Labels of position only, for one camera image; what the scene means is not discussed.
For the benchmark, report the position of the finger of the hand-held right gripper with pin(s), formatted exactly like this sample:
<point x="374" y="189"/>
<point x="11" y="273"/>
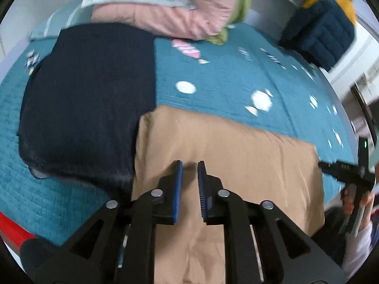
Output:
<point x="340" y="171"/>

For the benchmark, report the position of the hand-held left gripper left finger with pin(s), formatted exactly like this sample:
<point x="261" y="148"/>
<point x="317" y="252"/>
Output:
<point x="178" y="192"/>

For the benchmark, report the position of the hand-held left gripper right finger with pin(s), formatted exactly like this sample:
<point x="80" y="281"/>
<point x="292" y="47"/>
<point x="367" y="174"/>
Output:
<point x="201" y="192"/>

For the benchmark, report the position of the tan padded jacket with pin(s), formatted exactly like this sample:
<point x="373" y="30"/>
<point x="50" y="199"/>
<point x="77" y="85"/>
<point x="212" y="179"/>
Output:
<point x="237" y="153"/>

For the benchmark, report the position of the person's right forearm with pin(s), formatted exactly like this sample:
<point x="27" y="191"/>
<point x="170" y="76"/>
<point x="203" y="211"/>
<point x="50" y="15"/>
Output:
<point x="359" y="251"/>

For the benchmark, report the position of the person's right hand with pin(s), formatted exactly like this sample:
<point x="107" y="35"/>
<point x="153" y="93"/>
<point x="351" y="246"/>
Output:
<point x="346" y="202"/>

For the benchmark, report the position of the white wardrobe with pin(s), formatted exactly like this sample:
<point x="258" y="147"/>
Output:
<point x="355" y="62"/>

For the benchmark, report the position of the teal quilted bed mat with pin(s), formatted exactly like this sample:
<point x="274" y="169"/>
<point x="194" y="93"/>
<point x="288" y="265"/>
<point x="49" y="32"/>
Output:
<point x="222" y="74"/>

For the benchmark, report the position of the dark navy folded garment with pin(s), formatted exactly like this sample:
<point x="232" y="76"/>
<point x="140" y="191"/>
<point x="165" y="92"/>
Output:
<point x="88" y="94"/>

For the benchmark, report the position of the navy and yellow puffer jacket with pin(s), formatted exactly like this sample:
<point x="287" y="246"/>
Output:
<point x="319" y="29"/>

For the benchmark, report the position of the red plastic object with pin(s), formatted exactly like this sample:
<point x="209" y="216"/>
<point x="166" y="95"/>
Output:
<point x="14" y="230"/>

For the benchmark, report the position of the pink quilt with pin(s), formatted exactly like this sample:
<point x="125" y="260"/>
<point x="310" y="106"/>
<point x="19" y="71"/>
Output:
<point x="177" y="14"/>

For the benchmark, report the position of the green quilt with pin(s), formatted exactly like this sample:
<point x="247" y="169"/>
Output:
<point x="244" y="3"/>

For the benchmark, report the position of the blue striped pillow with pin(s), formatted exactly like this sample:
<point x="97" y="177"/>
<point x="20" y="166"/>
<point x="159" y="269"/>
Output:
<point x="59" y="20"/>

